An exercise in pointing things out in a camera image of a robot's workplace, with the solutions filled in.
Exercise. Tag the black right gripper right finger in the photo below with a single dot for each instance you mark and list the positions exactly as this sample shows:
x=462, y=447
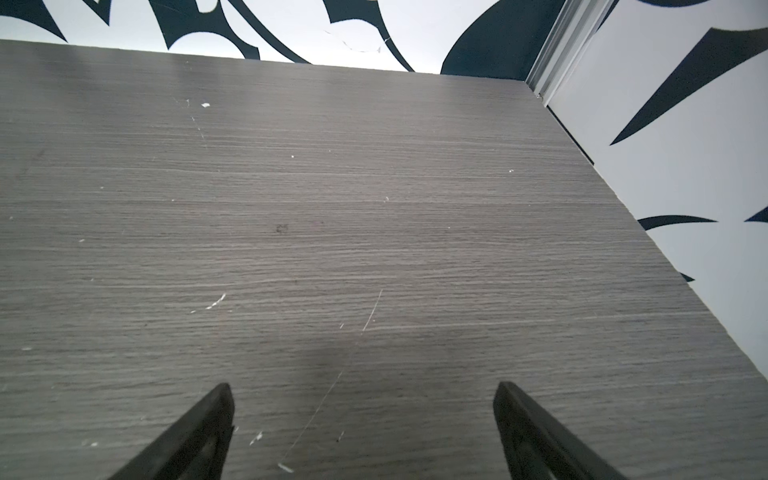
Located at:
x=537, y=446

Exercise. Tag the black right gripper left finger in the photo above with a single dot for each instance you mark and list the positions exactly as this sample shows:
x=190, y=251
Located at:
x=193, y=447

